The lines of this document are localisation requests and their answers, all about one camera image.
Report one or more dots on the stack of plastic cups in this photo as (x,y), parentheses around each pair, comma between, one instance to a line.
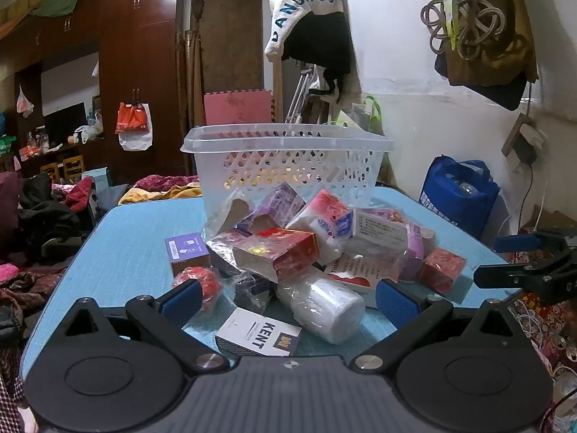
(324,304)

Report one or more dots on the pink foam mat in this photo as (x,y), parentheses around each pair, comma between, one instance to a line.
(234,108)

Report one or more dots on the brown wooden wardrobe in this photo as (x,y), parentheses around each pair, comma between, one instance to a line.
(135,54)

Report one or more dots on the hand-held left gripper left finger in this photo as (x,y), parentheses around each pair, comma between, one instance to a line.
(182,300)

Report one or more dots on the wooden door board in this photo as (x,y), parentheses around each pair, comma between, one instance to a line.
(230,45)

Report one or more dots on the red ball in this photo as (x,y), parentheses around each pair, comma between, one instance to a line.
(207,282)

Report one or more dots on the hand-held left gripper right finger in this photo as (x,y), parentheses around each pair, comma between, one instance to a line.
(396,300)

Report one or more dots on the red patterned cloth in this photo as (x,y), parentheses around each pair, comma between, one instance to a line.
(550,324)

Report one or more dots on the small dark purple box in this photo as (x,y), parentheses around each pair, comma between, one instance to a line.
(185,248)

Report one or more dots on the blue fabric bag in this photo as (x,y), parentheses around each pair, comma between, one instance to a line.
(464,212)

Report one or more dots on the shiny packet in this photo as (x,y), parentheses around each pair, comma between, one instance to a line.
(221,252)

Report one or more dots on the magenta blanket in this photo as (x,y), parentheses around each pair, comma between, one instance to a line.
(162,182)

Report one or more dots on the white red box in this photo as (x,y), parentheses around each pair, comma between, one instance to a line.
(356,275)

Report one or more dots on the large red box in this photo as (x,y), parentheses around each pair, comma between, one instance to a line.
(288,252)

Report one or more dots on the metal crutches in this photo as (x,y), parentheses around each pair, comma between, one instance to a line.
(300,90)

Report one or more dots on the light purple box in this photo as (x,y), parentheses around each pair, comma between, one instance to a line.
(279,205)

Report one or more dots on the wall socket with charger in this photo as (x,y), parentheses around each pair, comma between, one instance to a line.
(525,146)

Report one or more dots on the orange plastic bag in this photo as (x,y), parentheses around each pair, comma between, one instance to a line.
(130,119)

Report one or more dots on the brown hanging bag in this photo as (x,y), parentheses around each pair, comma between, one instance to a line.
(496,63)

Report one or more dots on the green white shopping bag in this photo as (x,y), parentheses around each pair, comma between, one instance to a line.
(365,117)

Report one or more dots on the clear plastic basket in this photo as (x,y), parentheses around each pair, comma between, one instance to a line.
(288,144)

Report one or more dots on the black television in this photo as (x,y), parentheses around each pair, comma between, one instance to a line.
(63,121)

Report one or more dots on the pink tissue pack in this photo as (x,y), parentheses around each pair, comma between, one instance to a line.
(322,216)

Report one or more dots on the brown box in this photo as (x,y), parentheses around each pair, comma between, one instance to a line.
(227,221)

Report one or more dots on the small red box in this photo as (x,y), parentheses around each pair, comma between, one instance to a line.
(441,268)

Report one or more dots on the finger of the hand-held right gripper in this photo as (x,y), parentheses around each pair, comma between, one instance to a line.
(505,276)
(518,242)

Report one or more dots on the small white hanging bag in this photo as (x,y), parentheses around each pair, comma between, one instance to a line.
(25,106)

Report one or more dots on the teal box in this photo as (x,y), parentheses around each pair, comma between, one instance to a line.
(97,176)

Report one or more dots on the white labelled box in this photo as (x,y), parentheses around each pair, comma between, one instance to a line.
(378,230)

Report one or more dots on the knotted white plastic bag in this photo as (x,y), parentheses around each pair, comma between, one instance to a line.
(88,128)

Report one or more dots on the dark item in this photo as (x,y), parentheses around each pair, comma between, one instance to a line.
(252,291)

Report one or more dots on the yellow blanket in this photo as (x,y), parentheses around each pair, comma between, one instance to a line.
(135,196)

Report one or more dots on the purple packet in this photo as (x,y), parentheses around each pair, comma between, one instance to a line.
(417,246)

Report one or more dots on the clear plastic bottle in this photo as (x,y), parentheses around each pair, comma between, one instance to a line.
(460,185)

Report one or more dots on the dark clothes pile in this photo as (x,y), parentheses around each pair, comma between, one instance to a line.
(45,216)

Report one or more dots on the yellow wooden stool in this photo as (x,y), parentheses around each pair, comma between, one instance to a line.
(50,169)
(73,164)

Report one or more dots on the white cigarette box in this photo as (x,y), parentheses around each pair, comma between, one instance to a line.
(252,331)

